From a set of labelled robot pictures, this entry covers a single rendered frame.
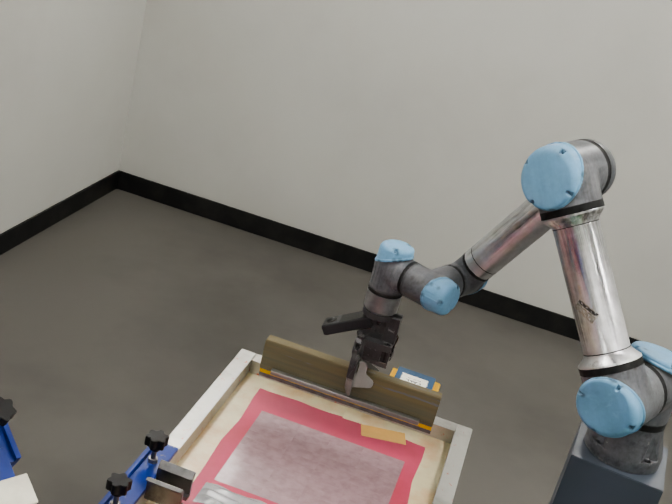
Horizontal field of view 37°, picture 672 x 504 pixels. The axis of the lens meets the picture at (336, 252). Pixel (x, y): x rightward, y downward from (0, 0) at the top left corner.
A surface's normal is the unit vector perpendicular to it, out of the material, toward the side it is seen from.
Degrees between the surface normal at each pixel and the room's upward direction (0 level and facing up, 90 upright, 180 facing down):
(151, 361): 0
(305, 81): 90
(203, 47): 90
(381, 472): 0
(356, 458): 0
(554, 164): 84
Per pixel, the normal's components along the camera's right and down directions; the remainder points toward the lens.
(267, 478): 0.23, -0.90
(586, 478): -0.35, 0.29
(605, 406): -0.60, 0.28
